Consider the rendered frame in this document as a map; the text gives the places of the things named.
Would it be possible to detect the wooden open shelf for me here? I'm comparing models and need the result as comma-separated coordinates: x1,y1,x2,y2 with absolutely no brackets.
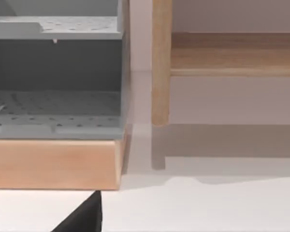
151,0,290,127

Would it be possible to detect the grey pierced drawer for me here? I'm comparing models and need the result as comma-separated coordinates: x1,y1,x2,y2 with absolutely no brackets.
0,0,131,140

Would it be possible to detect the pale wooden drawer front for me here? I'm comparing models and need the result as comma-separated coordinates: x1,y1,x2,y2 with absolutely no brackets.
0,134,128,191

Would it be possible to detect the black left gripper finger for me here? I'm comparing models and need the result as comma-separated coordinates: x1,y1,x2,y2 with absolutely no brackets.
50,190,103,232

